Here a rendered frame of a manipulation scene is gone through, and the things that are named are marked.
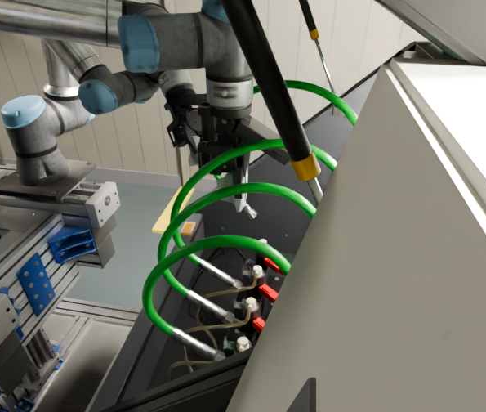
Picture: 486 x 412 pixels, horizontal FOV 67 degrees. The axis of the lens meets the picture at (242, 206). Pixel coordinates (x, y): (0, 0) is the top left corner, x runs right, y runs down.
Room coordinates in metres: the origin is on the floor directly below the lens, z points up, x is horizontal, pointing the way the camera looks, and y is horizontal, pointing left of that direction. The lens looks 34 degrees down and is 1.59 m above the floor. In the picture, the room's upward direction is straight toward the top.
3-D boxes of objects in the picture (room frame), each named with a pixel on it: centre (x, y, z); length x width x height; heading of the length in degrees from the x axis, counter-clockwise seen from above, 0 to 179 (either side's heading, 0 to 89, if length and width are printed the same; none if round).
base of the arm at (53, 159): (1.01, 0.62, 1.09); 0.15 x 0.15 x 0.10
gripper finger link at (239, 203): (0.58, 0.03, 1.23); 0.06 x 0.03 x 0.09; 80
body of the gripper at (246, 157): (0.59, 0.03, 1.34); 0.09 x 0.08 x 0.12; 80
